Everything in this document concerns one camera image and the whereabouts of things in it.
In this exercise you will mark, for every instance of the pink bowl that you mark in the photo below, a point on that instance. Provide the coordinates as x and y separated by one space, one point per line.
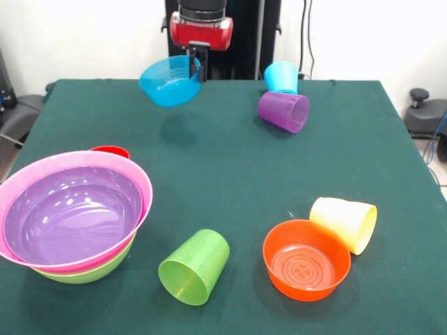
87 158

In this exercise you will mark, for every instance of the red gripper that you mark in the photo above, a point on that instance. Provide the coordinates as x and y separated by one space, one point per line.
202 33

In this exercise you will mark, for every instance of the dark green table cloth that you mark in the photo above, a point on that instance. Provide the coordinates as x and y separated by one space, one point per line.
223 167

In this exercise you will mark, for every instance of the blue cup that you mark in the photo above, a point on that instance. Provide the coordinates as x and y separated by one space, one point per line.
279 76

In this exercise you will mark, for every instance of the blue bowl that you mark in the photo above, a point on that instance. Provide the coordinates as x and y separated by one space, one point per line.
167 92

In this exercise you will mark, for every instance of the yellow cup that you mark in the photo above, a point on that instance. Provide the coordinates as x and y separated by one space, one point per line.
342 220

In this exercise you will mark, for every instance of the green cup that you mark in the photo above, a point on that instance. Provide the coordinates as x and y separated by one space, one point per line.
199 251

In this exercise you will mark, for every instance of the purple cup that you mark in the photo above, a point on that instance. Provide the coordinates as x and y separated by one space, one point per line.
276 108

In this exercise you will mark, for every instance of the orange bowl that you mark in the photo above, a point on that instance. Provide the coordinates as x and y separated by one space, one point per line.
304 289

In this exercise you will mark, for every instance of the black equipment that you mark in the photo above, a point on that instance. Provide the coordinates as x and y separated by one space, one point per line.
5 80

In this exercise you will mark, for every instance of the red cup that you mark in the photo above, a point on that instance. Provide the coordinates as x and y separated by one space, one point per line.
111 151

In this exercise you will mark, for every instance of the purple bowl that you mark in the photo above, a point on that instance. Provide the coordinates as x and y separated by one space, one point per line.
70 223

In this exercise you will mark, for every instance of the green bowl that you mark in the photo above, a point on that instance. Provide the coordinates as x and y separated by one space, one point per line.
87 274

